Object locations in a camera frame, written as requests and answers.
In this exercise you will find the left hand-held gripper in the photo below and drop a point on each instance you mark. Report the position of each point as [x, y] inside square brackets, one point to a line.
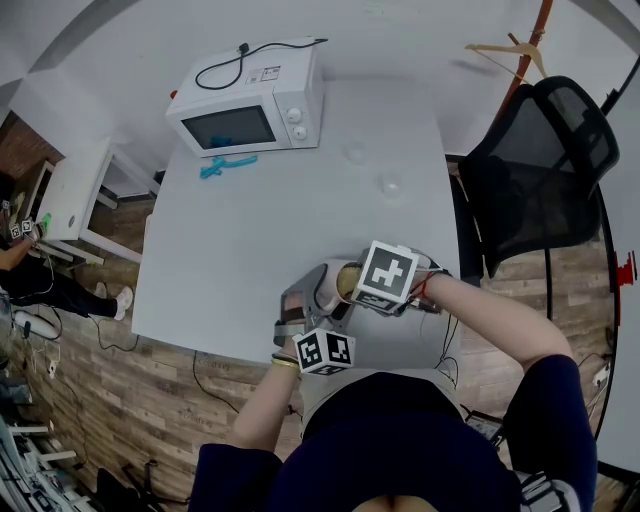
[325, 350]

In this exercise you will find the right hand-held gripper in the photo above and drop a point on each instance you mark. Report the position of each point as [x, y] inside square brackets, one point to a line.
[385, 272]

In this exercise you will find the person's right forearm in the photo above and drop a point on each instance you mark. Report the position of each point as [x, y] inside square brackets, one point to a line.
[495, 320]

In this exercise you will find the person's left forearm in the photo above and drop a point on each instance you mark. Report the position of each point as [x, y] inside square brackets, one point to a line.
[265, 410]

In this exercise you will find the person's dark blue shirt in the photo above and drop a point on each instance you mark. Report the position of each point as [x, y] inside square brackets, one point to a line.
[400, 450]

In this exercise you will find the black mesh office chair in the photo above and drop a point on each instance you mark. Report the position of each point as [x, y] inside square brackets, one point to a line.
[540, 170]

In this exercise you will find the white microwave oven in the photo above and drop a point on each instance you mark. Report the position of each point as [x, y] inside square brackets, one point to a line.
[240, 115]

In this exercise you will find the white power strip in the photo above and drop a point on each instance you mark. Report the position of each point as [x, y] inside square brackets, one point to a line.
[602, 376]

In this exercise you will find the red clamp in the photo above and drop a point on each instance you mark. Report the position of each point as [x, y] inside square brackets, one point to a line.
[626, 270]

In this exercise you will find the brown wooden coat rack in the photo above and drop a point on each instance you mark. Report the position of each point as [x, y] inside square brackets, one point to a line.
[525, 65]

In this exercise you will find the whiteboard on black stand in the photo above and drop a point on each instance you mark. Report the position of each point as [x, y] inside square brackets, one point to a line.
[625, 350]

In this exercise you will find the wooden clothes hanger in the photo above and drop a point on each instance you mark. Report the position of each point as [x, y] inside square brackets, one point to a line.
[520, 49]

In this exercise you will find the black bag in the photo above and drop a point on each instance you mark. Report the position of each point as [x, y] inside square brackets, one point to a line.
[127, 485]

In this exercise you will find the grey waist pack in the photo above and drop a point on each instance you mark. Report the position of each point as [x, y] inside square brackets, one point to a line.
[547, 492]

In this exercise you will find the small white side table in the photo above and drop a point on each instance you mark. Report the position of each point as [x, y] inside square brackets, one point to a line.
[70, 195]

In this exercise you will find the white power adapter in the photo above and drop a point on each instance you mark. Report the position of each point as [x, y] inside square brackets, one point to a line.
[51, 367]

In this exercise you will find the green object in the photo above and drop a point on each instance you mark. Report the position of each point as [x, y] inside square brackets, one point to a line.
[46, 222]

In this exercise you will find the white cylindrical device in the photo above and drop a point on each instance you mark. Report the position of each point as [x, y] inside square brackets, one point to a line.
[35, 324]

